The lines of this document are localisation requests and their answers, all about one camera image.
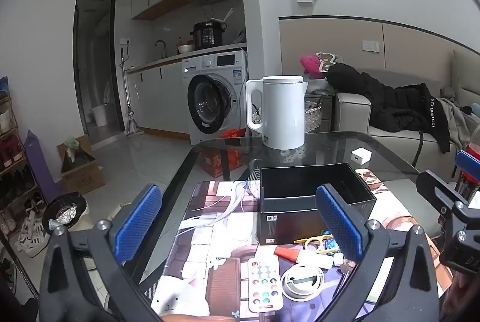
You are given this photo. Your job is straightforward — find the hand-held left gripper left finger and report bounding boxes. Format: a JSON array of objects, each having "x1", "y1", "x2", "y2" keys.
[{"x1": 39, "y1": 184, "x2": 166, "y2": 322}]

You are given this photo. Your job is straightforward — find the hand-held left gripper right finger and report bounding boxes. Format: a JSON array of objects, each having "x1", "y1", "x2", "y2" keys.
[{"x1": 316, "y1": 184, "x2": 440, "y2": 322}]

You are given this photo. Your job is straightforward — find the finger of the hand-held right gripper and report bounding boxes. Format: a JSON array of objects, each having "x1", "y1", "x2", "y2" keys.
[
  {"x1": 455, "y1": 149, "x2": 480, "y2": 184},
  {"x1": 415, "y1": 170, "x2": 471, "y2": 221}
]

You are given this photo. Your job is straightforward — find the black rectangular box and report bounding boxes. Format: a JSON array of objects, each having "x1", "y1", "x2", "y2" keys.
[{"x1": 256, "y1": 163, "x2": 377, "y2": 245}]

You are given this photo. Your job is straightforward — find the red-capped white glue bottle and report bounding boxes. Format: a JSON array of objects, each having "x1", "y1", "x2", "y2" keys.
[{"x1": 274, "y1": 246, "x2": 334, "y2": 269}]

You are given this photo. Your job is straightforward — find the white round ring light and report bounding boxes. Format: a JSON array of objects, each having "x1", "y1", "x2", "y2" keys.
[{"x1": 280, "y1": 262, "x2": 325, "y2": 301}]

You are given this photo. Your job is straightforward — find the person's right hand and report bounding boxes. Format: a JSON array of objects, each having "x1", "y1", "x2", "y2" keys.
[{"x1": 442, "y1": 271, "x2": 480, "y2": 322}]

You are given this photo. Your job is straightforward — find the yellow plastic scissors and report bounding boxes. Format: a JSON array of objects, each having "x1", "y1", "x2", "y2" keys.
[{"x1": 293, "y1": 235, "x2": 329, "y2": 254}]

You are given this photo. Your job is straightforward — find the grey garment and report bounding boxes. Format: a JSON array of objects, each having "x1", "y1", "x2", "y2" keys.
[{"x1": 437, "y1": 97, "x2": 478, "y2": 150}]

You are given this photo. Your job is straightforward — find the beige sofa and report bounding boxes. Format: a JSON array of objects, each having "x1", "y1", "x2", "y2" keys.
[{"x1": 334, "y1": 50, "x2": 480, "y2": 232}]

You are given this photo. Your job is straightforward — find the white charger cube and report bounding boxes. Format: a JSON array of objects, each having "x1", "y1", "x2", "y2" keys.
[{"x1": 350, "y1": 148, "x2": 372, "y2": 164}]

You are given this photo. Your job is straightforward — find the black trash bin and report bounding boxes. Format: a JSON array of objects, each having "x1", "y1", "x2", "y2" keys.
[{"x1": 42, "y1": 192, "x2": 91, "y2": 236}]

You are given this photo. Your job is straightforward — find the open cardboard box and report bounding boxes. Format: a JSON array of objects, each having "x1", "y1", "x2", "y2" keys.
[{"x1": 56, "y1": 134, "x2": 106, "y2": 195}]

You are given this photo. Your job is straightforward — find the printed desk mat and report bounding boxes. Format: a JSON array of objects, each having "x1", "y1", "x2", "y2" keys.
[{"x1": 150, "y1": 169, "x2": 454, "y2": 322}]

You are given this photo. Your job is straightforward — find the black jacket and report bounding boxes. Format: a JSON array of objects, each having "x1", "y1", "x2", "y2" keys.
[{"x1": 326, "y1": 63, "x2": 452, "y2": 154}]

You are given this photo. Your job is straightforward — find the flat mop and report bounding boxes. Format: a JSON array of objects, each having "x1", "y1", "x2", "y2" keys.
[{"x1": 120, "y1": 48, "x2": 145, "y2": 138}]

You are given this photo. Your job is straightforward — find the white remote control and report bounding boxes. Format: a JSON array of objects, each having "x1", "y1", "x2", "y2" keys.
[{"x1": 248, "y1": 257, "x2": 281, "y2": 312}]

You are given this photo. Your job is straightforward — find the red gift box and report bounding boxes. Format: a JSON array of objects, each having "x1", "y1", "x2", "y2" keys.
[{"x1": 202, "y1": 128, "x2": 248, "y2": 179}]

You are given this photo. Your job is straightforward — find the purple yoga mat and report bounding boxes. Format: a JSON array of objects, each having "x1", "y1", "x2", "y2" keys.
[{"x1": 24, "y1": 130, "x2": 61, "y2": 200}]

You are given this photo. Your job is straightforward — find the wicker basket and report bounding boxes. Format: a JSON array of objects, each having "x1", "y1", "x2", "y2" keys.
[{"x1": 252, "y1": 100, "x2": 323, "y2": 135}]

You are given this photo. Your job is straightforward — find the white bucket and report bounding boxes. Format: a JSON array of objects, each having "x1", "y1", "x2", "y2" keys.
[{"x1": 90, "y1": 105, "x2": 109, "y2": 127}]

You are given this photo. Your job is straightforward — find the white electric kettle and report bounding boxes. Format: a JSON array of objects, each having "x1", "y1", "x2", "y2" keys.
[{"x1": 245, "y1": 75, "x2": 309, "y2": 150}]

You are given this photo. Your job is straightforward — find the white lower cabinets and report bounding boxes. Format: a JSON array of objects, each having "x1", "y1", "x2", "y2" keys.
[{"x1": 125, "y1": 61, "x2": 192, "y2": 140}]

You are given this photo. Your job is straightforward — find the shoe rack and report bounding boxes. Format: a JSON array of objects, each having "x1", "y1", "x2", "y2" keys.
[{"x1": 0, "y1": 76, "x2": 49, "y2": 293}]

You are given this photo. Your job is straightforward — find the white washing machine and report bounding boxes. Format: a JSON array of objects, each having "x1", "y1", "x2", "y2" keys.
[{"x1": 182, "y1": 51, "x2": 250, "y2": 146}]

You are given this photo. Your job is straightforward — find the pink knit hat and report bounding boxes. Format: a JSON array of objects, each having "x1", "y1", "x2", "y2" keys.
[{"x1": 300, "y1": 54, "x2": 324, "y2": 79}]

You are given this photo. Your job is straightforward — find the glass door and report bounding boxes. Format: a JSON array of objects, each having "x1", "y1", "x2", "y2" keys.
[{"x1": 73, "y1": 0, "x2": 126, "y2": 150}]

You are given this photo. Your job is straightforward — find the black pressure cooker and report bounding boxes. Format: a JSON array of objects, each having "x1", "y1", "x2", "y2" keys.
[{"x1": 190, "y1": 21, "x2": 227, "y2": 49}]

